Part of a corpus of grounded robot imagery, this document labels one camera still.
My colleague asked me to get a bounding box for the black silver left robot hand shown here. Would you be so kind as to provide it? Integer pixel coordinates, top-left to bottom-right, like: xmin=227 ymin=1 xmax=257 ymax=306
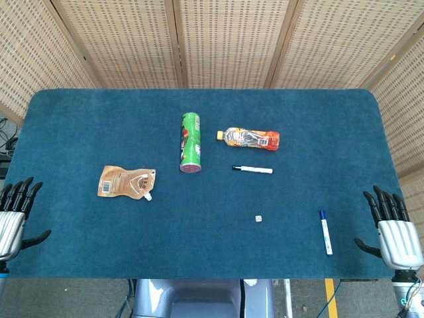
xmin=0 ymin=176 xmax=52 ymax=262

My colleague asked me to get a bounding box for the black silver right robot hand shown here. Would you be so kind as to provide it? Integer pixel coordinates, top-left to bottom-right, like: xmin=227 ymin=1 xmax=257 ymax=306
xmin=353 ymin=185 xmax=424 ymax=271

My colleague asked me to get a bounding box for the white marker with blue cap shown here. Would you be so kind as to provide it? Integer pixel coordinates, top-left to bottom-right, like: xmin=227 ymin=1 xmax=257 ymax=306
xmin=319 ymin=209 xmax=334 ymax=256

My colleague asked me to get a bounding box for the yellow floor tape strip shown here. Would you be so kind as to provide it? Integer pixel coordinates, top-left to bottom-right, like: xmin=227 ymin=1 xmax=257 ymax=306
xmin=324 ymin=278 xmax=339 ymax=318

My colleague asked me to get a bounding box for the brown spout pouch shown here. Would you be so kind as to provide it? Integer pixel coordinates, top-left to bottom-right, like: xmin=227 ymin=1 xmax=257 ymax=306
xmin=97 ymin=165 xmax=157 ymax=202

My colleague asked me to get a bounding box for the white pole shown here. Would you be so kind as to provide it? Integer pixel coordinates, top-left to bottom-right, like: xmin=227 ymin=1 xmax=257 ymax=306
xmin=283 ymin=279 xmax=293 ymax=318

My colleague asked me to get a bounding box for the white marker with black cap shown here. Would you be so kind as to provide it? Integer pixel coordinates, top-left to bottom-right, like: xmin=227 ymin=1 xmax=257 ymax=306
xmin=232 ymin=164 xmax=274 ymax=175

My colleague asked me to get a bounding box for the crushed orange label plastic bottle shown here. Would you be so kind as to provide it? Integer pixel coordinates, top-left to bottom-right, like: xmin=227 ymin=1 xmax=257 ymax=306
xmin=217 ymin=126 xmax=281 ymax=152

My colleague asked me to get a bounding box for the blue carpet table mat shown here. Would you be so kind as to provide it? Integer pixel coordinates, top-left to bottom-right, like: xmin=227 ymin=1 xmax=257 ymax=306
xmin=0 ymin=88 xmax=422 ymax=280

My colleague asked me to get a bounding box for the green chip can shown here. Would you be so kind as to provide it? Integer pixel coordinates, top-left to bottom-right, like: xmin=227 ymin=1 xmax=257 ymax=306
xmin=180 ymin=112 xmax=203 ymax=174

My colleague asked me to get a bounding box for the grey robot torso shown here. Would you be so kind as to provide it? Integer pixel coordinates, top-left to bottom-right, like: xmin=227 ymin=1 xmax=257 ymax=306
xmin=132 ymin=278 xmax=276 ymax=318

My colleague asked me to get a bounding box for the woven bamboo folding screen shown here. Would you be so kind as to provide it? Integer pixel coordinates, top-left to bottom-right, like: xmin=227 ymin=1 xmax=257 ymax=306
xmin=0 ymin=0 xmax=424 ymax=226

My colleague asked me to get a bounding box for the right arm wrist cable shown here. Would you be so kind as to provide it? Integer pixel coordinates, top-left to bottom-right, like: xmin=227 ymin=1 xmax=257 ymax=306
xmin=399 ymin=278 xmax=424 ymax=318

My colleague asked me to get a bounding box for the black cable bundle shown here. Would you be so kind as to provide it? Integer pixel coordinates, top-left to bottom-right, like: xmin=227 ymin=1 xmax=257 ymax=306
xmin=0 ymin=117 xmax=19 ymax=156

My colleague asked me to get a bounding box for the blue cable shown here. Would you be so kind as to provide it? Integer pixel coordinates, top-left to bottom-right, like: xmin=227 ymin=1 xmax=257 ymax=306
xmin=121 ymin=280 xmax=134 ymax=318

